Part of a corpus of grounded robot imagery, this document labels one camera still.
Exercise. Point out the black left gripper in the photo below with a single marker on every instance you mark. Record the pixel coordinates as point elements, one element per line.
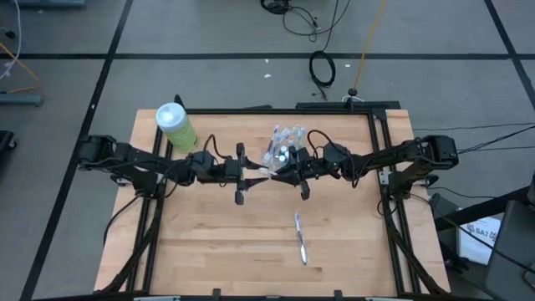
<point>233,171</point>

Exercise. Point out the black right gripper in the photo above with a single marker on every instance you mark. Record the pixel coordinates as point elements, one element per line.
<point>309,169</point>

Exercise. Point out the clear plastic organizer container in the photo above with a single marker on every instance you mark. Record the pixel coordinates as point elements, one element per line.
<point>271,161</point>

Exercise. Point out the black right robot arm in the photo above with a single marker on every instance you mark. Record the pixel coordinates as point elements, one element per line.
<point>397,156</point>

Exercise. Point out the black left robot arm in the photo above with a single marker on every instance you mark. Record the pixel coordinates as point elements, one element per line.
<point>138,156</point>

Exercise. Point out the green disinfecting wipes canister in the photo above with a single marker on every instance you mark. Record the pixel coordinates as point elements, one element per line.
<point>175,125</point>

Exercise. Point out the black stand with ball top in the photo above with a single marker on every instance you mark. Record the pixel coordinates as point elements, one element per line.
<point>352,92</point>

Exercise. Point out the black diagonal beam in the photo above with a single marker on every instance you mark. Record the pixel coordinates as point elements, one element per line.
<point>480,209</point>

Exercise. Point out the white labelled box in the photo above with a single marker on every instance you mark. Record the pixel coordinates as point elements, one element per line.
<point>476,242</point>

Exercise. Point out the grey floor bar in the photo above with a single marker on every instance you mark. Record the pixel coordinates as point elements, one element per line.
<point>21,99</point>

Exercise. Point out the black object on floor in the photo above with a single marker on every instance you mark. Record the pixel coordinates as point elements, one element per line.
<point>5,142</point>

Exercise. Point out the black metal table frame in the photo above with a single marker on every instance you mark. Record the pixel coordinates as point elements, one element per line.
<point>292,111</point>

